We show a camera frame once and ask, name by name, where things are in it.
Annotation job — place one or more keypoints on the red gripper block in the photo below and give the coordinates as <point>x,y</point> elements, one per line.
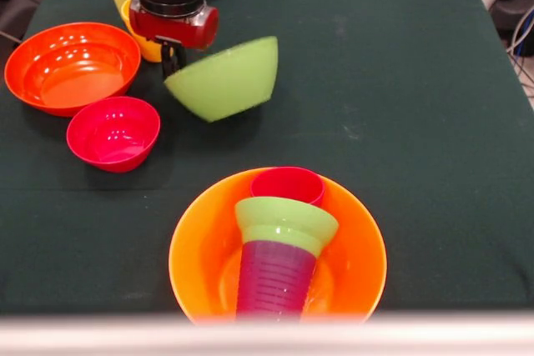
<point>175,31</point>

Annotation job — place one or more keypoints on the large green bowl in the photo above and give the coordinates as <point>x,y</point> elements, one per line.
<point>225,81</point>

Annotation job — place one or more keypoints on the small pink bowl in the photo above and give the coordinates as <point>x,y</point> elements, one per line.
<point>112,135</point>

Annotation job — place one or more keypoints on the pink cup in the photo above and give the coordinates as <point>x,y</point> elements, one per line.
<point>288,185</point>

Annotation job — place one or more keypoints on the large orange bowl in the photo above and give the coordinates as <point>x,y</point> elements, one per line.
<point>200,247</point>

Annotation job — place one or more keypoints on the small green bowl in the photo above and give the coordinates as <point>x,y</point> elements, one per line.
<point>288,218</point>

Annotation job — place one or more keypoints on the purple cup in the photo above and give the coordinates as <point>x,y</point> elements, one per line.
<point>275,281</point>

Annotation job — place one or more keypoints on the yellow cup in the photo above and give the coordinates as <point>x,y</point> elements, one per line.
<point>150,49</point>

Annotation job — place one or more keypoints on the wide red-orange bowl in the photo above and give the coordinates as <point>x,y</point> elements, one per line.
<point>71,72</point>

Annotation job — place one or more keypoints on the dark green tablecloth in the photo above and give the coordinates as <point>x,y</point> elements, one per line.
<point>417,164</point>

